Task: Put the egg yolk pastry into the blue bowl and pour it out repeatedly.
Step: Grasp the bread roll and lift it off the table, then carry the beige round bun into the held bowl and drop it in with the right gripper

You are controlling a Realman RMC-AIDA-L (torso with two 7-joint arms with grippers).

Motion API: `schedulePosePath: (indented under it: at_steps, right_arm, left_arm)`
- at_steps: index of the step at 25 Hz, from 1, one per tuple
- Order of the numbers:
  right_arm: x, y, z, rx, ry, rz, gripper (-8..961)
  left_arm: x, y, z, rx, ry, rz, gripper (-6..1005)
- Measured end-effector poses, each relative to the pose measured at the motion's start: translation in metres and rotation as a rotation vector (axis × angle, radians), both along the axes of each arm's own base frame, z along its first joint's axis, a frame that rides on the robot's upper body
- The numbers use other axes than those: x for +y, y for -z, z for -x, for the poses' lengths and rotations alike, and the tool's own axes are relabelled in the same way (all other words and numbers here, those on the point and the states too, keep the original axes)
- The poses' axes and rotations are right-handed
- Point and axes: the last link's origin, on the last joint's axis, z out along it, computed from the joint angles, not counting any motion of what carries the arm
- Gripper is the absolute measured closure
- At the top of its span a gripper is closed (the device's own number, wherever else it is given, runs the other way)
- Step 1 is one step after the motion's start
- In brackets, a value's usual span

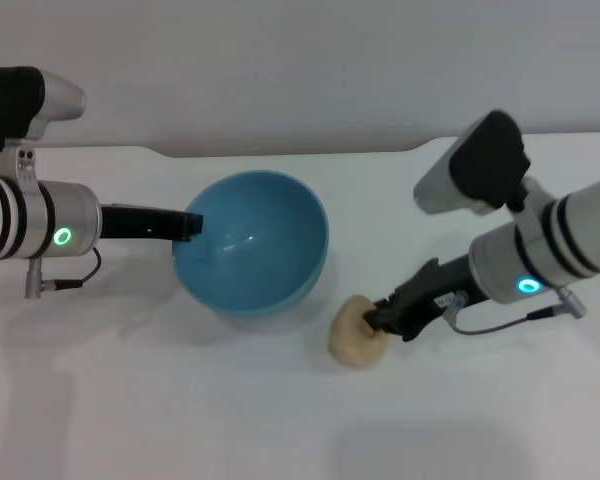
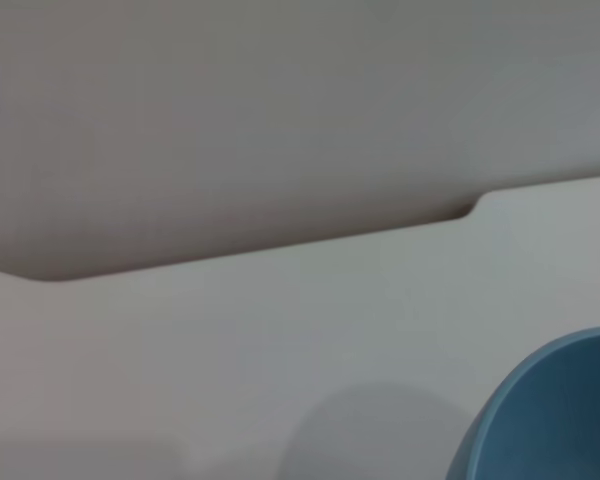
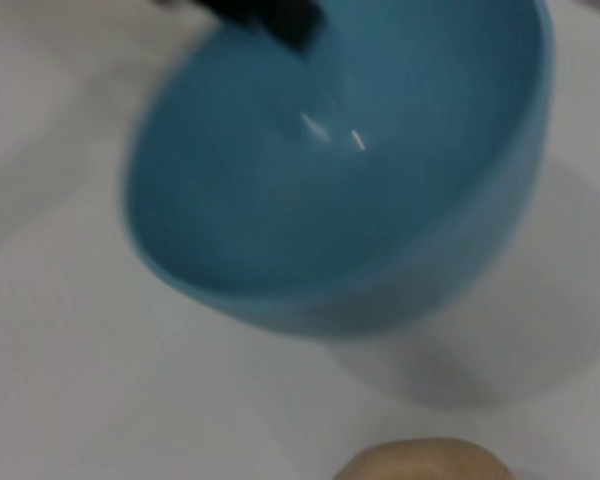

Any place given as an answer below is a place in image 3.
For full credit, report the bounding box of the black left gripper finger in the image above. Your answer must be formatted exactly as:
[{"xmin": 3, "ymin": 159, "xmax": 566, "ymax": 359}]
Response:
[{"xmin": 199, "ymin": 0, "xmax": 329, "ymax": 56}]

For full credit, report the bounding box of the blue ceramic bowl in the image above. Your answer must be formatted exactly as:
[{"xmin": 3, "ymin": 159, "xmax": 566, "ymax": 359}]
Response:
[{"xmin": 122, "ymin": 0, "xmax": 557, "ymax": 346}]

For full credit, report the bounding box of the beige egg yolk pastry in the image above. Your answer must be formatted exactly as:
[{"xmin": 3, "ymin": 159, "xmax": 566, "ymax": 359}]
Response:
[{"xmin": 332, "ymin": 437, "xmax": 520, "ymax": 480}]

